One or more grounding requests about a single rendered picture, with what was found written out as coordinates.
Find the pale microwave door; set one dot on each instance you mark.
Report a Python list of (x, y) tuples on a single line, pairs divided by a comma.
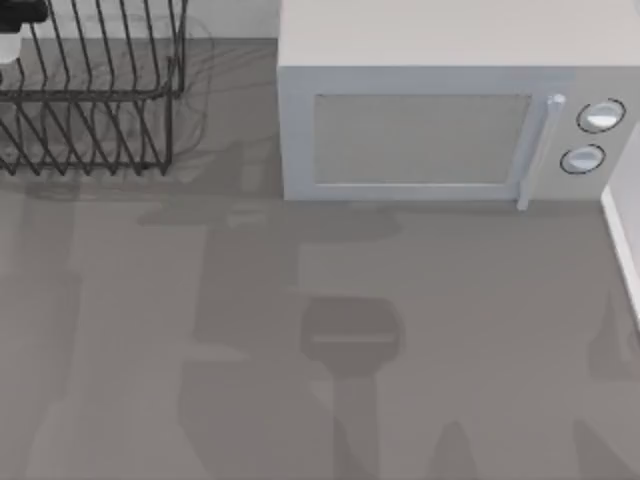
[(300, 135)]

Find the pale microwave oven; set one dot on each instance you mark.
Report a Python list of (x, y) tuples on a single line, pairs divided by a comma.
[(450, 35)]

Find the small white microwave knob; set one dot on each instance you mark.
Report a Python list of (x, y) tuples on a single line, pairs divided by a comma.
[(582, 159)]

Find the large white microwave knob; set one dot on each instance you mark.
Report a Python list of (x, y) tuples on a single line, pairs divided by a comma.
[(600, 116)]

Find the white sink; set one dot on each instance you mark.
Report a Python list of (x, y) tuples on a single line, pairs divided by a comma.
[(622, 235)]

